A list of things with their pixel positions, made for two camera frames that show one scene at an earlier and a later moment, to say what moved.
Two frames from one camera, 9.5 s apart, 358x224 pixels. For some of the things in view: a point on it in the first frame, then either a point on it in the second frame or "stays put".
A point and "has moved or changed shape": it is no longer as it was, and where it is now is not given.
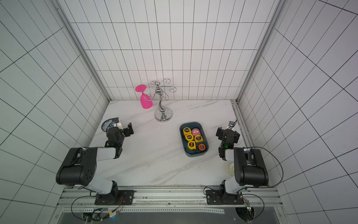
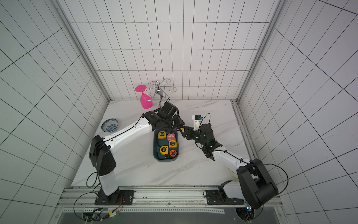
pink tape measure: x=196 y=131 has moved or changed shape
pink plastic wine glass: x=146 y=101 stays put
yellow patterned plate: x=230 y=166 stays put
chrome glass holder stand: x=161 y=115 stays put
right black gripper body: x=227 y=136 → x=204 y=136
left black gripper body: x=126 y=132 → x=173 y=124
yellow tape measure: x=189 y=137 has moved or changed shape
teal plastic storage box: x=191 y=153 → x=166 y=145
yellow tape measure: x=191 y=145 → x=163 y=150
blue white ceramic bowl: x=107 y=124 stays put
